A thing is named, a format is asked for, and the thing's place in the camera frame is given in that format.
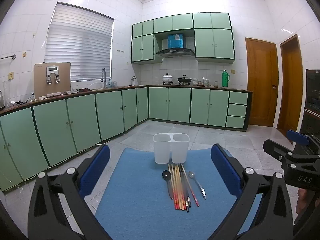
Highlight white window blind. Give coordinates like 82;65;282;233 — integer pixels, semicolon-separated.
44;2;115;82

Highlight green wall cabinets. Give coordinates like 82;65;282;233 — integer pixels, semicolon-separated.
131;12;236;65

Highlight brown water dispenser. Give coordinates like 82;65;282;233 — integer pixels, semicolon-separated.
34;62;71;100

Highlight black spoon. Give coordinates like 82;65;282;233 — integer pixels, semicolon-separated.
162;170;174;200

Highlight person's right hand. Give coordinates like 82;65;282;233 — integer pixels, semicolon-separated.
296;188;312;215

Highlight green base cabinets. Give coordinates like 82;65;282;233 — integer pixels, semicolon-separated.
0;85;253;192

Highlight blue mat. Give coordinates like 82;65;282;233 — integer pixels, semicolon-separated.
95;147;263;240

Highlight black glass-front cabinet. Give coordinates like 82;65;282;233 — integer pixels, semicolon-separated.
299;69;320;143

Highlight silver metal spoon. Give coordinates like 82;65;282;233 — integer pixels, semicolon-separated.
188;171;207;200

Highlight bundle of chopsticks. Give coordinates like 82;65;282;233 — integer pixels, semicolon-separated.
168;164;200;212

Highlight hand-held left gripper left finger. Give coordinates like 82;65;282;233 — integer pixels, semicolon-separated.
27;144;112;240

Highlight clear glass pitcher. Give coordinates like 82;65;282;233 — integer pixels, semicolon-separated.
2;80;12;107

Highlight range hood with blue chimney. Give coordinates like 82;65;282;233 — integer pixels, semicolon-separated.
156;34;195;58

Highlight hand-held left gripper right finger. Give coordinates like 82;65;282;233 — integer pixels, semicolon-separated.
211;144;297;240

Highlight wooden door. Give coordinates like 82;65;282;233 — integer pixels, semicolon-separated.
277;34;303;144
245;37;279;127

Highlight white two-compartment utensil holder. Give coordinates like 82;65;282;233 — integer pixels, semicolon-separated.
153;133;190;165

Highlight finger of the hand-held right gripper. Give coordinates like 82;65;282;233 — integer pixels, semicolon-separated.
286;129;316;147
263;139;298;163

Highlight green thermos flask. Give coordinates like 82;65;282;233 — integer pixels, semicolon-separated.
221;69;230;88

